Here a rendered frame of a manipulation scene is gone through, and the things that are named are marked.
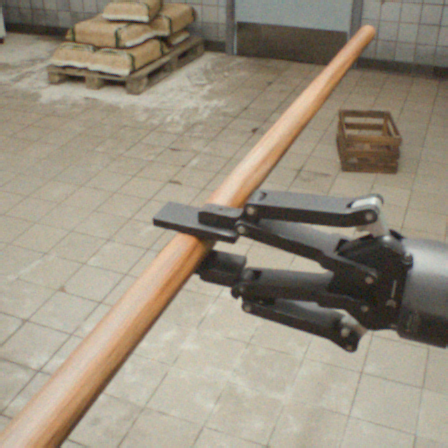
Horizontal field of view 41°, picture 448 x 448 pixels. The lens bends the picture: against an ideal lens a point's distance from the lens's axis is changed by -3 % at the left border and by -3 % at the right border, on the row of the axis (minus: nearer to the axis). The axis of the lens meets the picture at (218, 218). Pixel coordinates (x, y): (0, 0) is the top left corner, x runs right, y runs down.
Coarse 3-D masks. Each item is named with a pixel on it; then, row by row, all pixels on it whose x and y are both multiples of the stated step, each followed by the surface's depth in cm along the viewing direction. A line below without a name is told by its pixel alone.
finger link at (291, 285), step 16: (256, 272) 50; (272, 272) 49; (288, 272) 48; (304, 272) 48; (240, 288) 48; (256, 288) 48; (272, 288) 47; (288, 288) 47; (304, 288) 46; (320, 288) 46; (320, 304) 46; (336, 304) 45; (352, 304) 44; (368, 304) 44
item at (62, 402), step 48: (288, 144) 66; (240, 192) 55; (192, 240) 47; (144, 288) 41; (96, 336) 37; (144, 336) 40; (48, 384) 34; (96, 384) 35; (0, 432) 31; (48, 432) 31
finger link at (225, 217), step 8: (256, 192) 46; (256, 200) 45; (200, 208) 47; (208, 208) 47; (216, 208) 47; (224, 208) 47; (232, 208) 47; (240, 208) 47; (200, 216) 47; (208, 216) 47; (216, 216) 47; (224, 216) 46; (232, 216) 46; (240, 216) 46; (248, 216) 46; (208, 224) 47; (216, 224) 47; (224, 224) 47; (232, 224) 46
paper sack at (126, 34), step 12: (84, 24) 444; (96, 24) 442; (120, 24) 438; (132, 24) 441; (144, 24) 448; (72, 36) 450; (84, 36) 444; (96, 36) 439; (108, 36) 434; (120, 36) 428; (132, 36) 434; (144, 36) 444
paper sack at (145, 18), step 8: (120, 0) 443; (128, 0) 443; (136, 0) 444; (144, 0) 449; (152, 0) 458; (160, 0) 476; (104, 8) 442; (112, 8) 440; (120, 8) 439; (128, 8) 438; (136, 8) 438; (144, 8) 439; (152, 8) 452; (160, 8) 479; (104, 16) 440; (112, 16) 440; (120, 16) 439; (128, 16) 439; (136, 16) 438; (144, 16) 438; (152, 16) 454
